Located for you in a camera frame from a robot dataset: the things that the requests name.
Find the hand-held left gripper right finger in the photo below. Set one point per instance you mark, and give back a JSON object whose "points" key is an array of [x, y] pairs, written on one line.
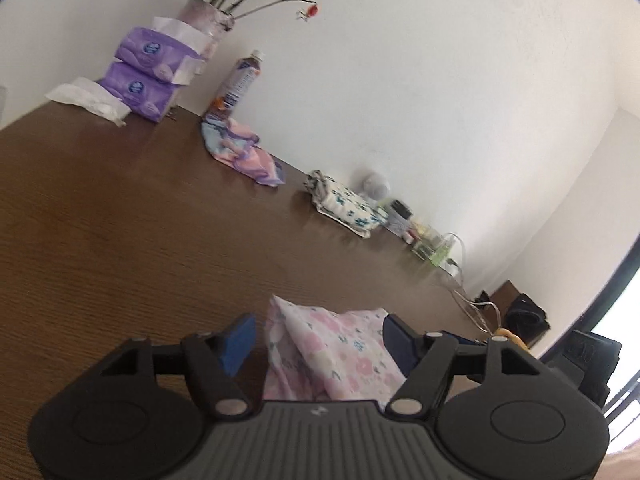
{"points": [[397, 347]]}

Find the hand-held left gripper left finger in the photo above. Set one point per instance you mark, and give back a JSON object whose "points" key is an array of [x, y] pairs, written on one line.
{"points": [[240, 345]]}

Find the pink floral dress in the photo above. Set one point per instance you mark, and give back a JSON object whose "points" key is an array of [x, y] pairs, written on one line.
{"points": [[320, 350]]}

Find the clear glass cup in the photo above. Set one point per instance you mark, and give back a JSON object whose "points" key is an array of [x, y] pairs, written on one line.
{"points": [[442, 255]]}

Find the yellow object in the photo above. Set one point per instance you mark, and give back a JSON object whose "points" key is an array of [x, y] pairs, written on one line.
{"points": [[512, 337]]}

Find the wooden cabinet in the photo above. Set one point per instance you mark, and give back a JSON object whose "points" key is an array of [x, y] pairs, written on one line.
{"points": [[505, 292]]}

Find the white printed container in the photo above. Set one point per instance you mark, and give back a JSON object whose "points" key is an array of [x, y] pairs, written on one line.
{"points": [[398, 221]]}

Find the black bag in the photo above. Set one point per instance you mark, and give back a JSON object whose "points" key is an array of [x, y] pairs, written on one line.
{"points": [[527, 317]]}

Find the small black device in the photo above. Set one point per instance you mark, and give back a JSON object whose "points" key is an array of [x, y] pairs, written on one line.
{"points": [[401, 205]]}

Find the folded white teal-flower cloth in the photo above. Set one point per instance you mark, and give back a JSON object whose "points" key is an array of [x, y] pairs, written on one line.
{"points": [[345, 205]]}

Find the black chair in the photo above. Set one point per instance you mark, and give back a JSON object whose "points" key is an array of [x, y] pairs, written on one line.
{"points": [[585, 360]]}

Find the pastel pink purple towel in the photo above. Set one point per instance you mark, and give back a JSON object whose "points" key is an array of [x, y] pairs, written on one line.
{"points": [[240, 152]]}

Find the plastic drink bottle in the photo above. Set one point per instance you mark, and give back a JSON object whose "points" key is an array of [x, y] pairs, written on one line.
{"points": [[237, 82]]}

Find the purple tissue pack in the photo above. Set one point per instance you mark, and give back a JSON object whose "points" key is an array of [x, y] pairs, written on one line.
{"points": [[145, 47], [135, 87]]}

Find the crumpled white tissue paper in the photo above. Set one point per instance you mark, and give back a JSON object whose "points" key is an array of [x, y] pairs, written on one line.
{"points": [[85, 96]]}

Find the pink wrapped vase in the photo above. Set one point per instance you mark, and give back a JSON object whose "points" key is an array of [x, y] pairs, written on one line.
{"points": [[200, 15]]}

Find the black window frame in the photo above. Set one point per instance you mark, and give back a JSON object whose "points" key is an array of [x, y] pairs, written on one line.
{"points": [[620, 280]]}

